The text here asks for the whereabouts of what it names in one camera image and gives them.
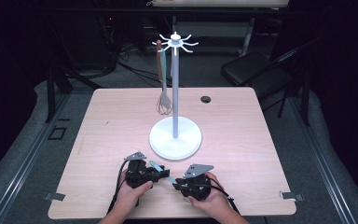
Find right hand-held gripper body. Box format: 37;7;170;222
180;163;215;202

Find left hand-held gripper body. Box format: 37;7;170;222
123;150;157;189

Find white utensil rack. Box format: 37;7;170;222
148;30;203;162

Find teal handled white spatula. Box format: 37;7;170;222
159;49;173;110

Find person's right hand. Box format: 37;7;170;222
187;171;231;217

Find person's left hand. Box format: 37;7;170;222
114;169;154;214

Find metal table clamp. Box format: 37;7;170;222
280;190;306;203
44;191;66;203

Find black metal stand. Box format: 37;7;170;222
44;60;104;124

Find black folding chair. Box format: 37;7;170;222
220;36;312;127

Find dark computer tower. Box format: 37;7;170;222
51;12;119;71

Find white background table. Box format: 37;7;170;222
145;0;291;58

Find left hand-held gripper cable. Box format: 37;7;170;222
106;159;129;215

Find hand-held gripper cable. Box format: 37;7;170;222
106;159;129;215
197;182;242;217

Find right hand-held gripper cable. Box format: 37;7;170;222
197;182;242;217

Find black floor cables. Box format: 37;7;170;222
117;43;182;89

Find metal floor rail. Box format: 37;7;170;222
288;96;358;224
0;92;73;224

